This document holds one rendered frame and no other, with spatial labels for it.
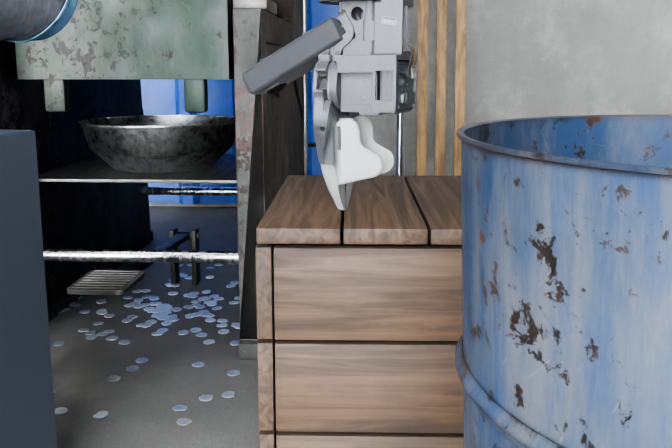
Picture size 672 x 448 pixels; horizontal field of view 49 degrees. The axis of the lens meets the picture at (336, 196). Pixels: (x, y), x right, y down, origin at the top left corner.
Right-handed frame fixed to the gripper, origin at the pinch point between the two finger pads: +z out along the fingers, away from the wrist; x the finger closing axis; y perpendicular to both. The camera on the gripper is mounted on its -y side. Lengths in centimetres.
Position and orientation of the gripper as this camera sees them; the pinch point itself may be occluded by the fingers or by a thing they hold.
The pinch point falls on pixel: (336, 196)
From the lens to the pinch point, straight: 73.9
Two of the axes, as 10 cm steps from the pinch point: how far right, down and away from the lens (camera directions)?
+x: 3.7, -1.6, 9.2
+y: 9.3, 0.6, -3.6
